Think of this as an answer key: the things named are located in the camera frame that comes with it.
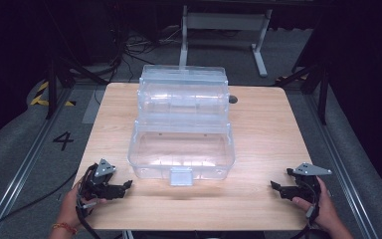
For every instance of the dark table grommet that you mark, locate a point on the dark table grommet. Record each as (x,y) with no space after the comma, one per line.
(232,99)

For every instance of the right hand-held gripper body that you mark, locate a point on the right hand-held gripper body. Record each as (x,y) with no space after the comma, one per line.
(306,181)

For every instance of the metal floor rail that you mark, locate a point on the metal floor rail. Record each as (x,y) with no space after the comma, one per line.
(20,172)
(341,166)

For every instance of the person's left hand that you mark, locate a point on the person's left hand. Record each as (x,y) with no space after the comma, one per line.
(69,209)

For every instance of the clear plastic storage box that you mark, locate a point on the clear plastic storage box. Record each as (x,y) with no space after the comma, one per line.
(179,152)

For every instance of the person's right hand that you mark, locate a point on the person's right hand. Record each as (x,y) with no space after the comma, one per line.
(326,209)

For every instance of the black metal stand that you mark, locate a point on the black metal stand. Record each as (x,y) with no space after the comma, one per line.
(56,83)
(315,86)

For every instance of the white metal desk frame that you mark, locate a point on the white metal desk frame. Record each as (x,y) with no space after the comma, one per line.
(225,23)

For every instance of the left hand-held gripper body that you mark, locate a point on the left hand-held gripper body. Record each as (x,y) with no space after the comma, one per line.
(101,184)

